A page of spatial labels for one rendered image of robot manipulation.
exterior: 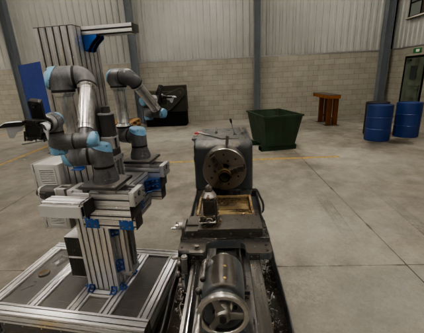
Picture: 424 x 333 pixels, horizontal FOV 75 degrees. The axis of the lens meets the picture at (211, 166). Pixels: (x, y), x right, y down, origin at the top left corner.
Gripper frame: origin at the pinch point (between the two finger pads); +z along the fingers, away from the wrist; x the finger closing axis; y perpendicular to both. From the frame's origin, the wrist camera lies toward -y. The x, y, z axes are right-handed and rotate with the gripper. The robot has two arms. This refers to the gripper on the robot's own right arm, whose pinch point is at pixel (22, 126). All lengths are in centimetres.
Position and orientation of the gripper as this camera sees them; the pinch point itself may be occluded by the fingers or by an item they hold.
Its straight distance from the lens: 118.8
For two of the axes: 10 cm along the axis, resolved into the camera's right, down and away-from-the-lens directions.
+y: -0.9, 9.6, 2.8
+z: 1.9, 2.9, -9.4
